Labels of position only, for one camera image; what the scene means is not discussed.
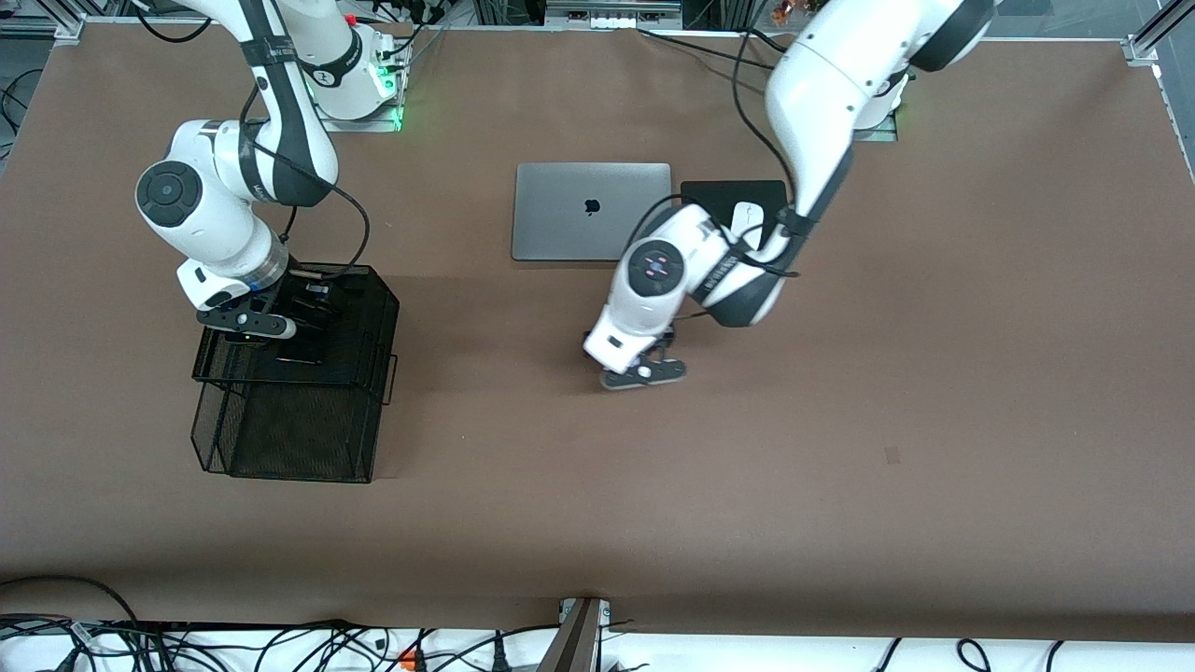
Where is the long black smartphone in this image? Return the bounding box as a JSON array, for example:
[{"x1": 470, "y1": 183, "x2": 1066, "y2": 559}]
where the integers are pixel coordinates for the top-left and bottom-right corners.
[{"x1": 271, "y1": 313, "x2": 330, "y2": 367}]

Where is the black mesh two-tier basket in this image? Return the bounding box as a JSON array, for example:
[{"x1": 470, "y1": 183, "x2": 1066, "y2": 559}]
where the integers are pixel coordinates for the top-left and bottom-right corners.
[{"x1": 190, "y1": 260, "x2": 401, "y2": 484}]

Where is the grey closed laptop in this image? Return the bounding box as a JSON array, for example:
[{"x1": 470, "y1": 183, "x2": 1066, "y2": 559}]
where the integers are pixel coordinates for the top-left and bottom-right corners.
[{"x1": 511, "y1": 162, "x2": 674, "y2": 262}]

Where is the white computer mouse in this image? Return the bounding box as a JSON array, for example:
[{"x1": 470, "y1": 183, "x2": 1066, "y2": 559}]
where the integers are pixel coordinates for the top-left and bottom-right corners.
[{"x1": 729, "y1": 201, "x2": 766, "y2": 251}]

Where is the black mouse pad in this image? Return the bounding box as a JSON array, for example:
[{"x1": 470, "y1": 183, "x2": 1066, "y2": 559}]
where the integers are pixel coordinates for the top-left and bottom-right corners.
[{"x1": 680, "y1": 179, "x2": 790, "y2": 234}]

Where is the white power strip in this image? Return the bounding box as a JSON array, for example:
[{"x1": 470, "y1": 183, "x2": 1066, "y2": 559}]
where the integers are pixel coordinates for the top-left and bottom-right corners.
[{"x1": 544, "y1": 2, "x2": 684, "y2": 30}]

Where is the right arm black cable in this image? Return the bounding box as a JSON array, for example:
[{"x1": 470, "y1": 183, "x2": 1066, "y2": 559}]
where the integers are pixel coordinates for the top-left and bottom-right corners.
[{"x1": 134, "y1": 0, "x2": 372, "y2": 281}]

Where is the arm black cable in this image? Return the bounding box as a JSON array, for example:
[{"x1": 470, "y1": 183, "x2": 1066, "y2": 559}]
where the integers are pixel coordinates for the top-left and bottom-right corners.
[
  {"x1": 619, "y1": 0, "x2": 806, "y2": 323},
  {"x1": 134, "y1": 0, "x2": 372, "y2": 281}
]

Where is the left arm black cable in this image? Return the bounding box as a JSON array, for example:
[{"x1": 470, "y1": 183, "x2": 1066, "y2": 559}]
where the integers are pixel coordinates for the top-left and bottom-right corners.
[{"x1": 619, "y1": 0, "x2": 806, "y2": 323}]

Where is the grey metal camera mount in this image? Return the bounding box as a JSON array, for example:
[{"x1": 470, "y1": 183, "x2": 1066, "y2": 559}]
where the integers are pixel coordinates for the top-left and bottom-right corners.
[{"x1": 537, "y1": 596, "x2": 613, "y2": 672}]

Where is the black cable across table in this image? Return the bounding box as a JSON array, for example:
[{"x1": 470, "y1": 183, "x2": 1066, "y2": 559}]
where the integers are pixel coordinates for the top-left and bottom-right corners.
[{"x1": 638, "y1": 27, "x2": 794, "y2": 71}]

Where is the thin black curved cable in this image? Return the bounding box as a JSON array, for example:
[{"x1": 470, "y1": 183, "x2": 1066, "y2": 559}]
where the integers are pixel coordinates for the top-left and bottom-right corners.
[{"x1": 411, "y1": 623, "x2": 563, "y2": 672}]

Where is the aluminium frame bar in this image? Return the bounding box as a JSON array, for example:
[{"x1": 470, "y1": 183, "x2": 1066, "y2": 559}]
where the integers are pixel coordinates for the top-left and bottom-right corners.
[{"x1": 0, "y1": 14, "x2": 87, "y2": 43}]

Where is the thick black arched cable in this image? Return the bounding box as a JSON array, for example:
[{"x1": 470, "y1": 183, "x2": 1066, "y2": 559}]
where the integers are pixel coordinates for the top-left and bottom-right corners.
[{"x1": 0, "y1": 574, "x2": 141, "y2": 628}]

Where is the aluminium frame corner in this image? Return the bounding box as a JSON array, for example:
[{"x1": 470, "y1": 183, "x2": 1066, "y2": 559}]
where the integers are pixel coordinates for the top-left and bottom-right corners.
[{"x1": 1123, "y1": 0, "x2": 1195, "y2": 68}]

